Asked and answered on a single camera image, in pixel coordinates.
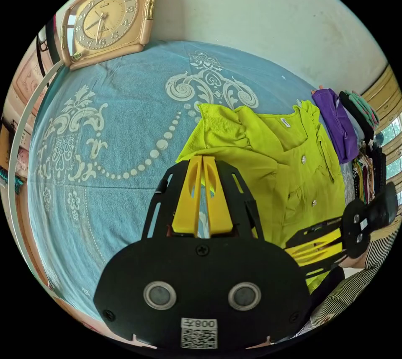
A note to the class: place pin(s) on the pile of clothes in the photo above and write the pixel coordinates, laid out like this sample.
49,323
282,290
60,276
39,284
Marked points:
336,120

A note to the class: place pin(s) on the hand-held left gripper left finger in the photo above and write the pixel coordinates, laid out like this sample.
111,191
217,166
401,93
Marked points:
185,208

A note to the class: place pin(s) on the golden square wall clock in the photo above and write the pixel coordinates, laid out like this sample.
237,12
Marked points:
106,19

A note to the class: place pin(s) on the person's body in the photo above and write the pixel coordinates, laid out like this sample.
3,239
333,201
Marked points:
339,302

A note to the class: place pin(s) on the window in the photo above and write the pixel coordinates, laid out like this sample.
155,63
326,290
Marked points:
392,134

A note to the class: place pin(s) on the lime green short sleeve blouse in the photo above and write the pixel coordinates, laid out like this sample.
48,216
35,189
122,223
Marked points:
267,151

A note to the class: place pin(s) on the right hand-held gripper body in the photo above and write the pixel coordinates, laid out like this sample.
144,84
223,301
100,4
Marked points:
358,227

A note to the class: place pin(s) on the bed with blue patterned sheet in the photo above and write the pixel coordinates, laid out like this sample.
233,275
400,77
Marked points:
125,98

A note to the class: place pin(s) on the person's right hand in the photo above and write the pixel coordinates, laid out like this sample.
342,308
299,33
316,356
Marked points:
353,261

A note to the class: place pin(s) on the white hoop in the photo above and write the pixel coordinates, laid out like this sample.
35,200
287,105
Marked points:
18,148

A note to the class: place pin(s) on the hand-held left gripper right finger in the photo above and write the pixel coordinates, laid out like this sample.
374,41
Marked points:
220,211

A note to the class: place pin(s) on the person's right forearm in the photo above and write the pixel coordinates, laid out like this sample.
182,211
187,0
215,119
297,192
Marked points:
381,246

